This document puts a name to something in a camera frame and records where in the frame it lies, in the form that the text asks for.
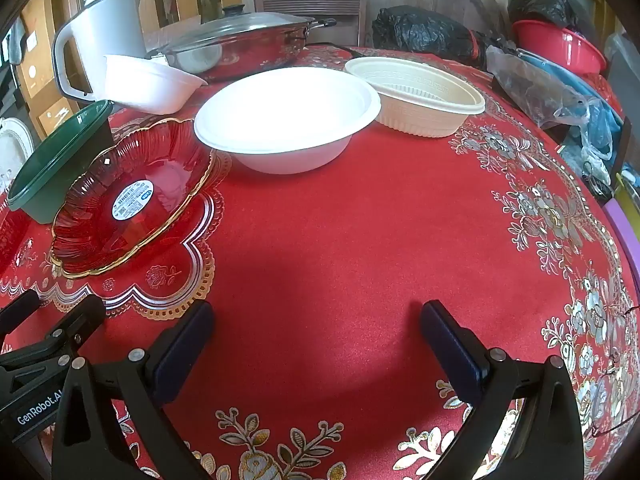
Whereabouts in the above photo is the stainless steel pan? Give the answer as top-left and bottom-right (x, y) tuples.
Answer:
(147, 19), (337, 83)

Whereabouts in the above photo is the red plastic basin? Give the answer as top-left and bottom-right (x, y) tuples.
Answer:
(512, 20), (608, 76)

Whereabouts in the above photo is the small white bowl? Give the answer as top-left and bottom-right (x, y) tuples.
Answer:
(103, 54), (208, 115)

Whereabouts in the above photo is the large white bowl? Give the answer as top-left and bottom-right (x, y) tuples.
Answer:
(194, 66), (382, 176)

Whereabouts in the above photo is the red glass plate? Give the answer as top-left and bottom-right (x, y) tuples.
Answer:
(49, 118), (217, 280)

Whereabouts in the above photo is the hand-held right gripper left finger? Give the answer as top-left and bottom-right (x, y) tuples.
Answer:
(51, 301), (216, 480)

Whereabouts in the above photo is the black plastic bag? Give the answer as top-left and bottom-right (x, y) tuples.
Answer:
(372, 5), (488, 68)
(507, 0), (596, 31)

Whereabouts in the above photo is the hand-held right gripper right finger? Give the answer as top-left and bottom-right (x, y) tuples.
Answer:
(415, 300), (586, 480)

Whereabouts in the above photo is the clear plastic bag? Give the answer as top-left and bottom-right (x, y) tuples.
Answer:
(486, 45), (601, 128)
(520, 50), (623, 161)

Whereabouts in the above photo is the green plastic bowl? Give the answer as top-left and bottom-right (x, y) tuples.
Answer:
(7, 100), (115, 225)

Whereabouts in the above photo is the cardboard box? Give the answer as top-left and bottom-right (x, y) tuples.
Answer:
(20, 0), (71, 126)

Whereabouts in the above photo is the white electric kettle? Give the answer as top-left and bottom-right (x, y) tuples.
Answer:
(52, 0), (146, 106)

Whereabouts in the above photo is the red floral tablecloth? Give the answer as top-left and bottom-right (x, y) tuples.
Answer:
(0, 42), (640, 480)

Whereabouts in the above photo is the purple foam board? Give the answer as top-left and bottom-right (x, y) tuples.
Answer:
(602, 200), (640, 261)

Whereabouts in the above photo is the glass pan lid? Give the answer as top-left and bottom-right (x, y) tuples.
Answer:
(160, 5), (317, 56)

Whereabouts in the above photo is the cream ribbed bowl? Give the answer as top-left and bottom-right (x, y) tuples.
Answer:
(344, 56), (487, 138)

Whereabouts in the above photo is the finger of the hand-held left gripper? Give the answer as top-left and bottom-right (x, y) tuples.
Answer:
(0, 295), (107, 386)
(0, 290), (42, 335)

